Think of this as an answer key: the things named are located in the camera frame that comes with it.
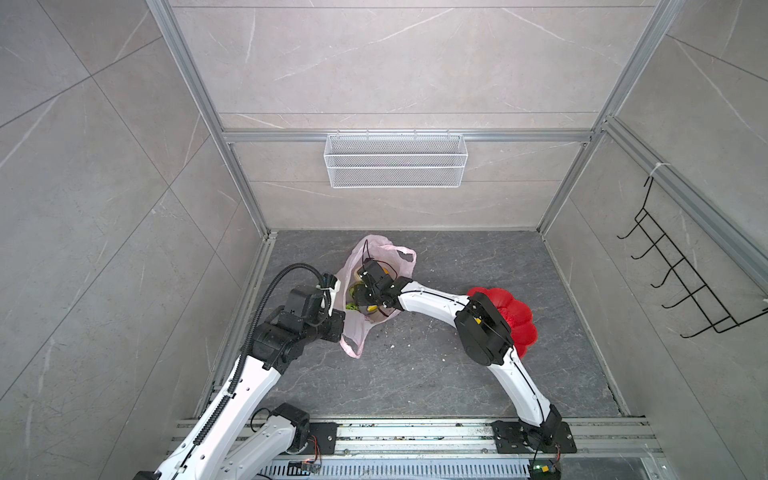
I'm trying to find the white wire mesh basket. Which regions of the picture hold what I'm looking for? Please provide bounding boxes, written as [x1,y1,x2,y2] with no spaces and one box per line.
[323,133,469,189]

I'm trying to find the aluminium mounting rail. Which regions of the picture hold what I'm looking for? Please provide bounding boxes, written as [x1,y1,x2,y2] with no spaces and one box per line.
[314,417,664,459]

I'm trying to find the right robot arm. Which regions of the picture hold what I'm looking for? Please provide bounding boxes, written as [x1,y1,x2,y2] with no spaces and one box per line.
[352,259,562,450]

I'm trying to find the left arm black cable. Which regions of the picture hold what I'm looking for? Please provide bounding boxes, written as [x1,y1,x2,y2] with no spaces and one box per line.
[191,263,325,448]

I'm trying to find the black wire hook rack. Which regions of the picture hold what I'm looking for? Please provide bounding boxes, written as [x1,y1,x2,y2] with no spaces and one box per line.
[616,176,767,339]

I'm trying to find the red flower-shaped plate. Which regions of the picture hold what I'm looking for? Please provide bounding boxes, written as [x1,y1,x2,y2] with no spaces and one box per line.
[468,287,538,359]

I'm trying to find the pink plastic bag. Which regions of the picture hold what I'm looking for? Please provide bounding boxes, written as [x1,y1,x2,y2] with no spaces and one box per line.
[334,235,417,359]

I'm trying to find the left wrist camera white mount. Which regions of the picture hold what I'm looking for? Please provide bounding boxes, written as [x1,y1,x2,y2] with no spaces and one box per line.
[319,273,341,317]

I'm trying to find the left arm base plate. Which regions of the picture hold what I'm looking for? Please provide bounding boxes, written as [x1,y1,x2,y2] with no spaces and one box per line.
[286,422,339,456]

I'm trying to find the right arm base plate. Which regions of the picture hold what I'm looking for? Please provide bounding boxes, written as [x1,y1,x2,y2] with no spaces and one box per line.
[490,420,578,454]

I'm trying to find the green fake fruit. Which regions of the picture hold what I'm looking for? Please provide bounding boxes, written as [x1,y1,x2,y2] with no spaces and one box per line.
[349,283,367,309]

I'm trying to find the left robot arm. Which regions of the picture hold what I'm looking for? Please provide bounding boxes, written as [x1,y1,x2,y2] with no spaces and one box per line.
[134,285,345,479]

